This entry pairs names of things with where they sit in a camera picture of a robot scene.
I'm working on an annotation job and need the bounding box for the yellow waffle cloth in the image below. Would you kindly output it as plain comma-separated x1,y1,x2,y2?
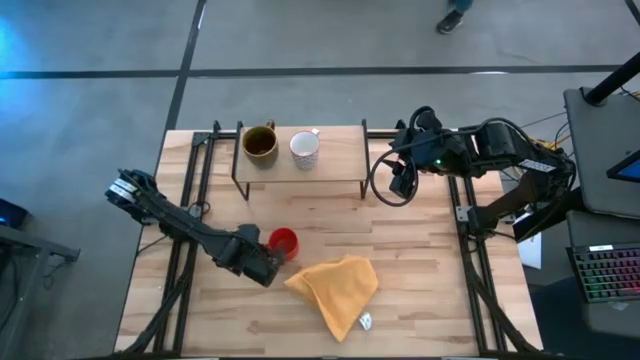
283,253,380,344

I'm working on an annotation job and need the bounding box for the black looped gripper cable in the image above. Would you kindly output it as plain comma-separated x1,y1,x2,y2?
368,148,420,208

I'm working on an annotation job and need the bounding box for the wooden shelf with black legs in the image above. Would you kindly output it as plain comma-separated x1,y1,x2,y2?
231,118,372,201

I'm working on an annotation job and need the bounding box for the black metal table frame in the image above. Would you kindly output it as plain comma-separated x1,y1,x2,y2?
117,119,541,357

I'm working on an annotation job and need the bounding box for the white paper sheet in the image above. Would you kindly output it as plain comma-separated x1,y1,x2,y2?
517,212,544,270

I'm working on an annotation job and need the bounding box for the person's shoe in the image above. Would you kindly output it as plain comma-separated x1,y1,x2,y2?
435,9,465,35

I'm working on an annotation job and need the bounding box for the grey cart under keyboard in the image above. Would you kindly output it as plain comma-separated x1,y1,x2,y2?
564,209,640,341

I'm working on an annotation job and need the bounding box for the olive green ceramic mug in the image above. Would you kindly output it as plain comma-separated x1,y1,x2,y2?
241,119,280,169

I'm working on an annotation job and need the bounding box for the black slanted pole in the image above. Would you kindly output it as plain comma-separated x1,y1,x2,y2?
584,52,640,106

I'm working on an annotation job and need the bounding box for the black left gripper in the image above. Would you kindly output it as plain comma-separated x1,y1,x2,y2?
219,224,294,289

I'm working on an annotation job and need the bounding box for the backlit computer keyboard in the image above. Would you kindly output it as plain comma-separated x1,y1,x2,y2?
566,242,640,305

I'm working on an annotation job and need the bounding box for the black device with blue light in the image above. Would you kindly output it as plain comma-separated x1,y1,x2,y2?
0,198,30,230

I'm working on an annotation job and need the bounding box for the grey desk top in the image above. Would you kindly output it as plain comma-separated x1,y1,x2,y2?
563,87,640,221

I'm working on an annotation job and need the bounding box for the tablet screen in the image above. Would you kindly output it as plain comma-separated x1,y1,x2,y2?
606,149,640,184

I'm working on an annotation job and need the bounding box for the yellow cable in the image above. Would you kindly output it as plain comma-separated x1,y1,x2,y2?
529,133,572,152

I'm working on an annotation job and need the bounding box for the grey metal stand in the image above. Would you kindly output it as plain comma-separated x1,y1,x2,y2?
0,224,81,360

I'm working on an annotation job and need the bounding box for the red ceramic mug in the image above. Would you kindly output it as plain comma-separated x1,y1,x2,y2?
268,227,300,262

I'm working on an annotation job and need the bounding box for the white patterned ceramic mug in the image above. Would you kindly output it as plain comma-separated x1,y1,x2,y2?
288,128,321,171

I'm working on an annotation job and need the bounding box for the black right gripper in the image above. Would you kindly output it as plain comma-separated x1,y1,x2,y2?
387,127,454,200

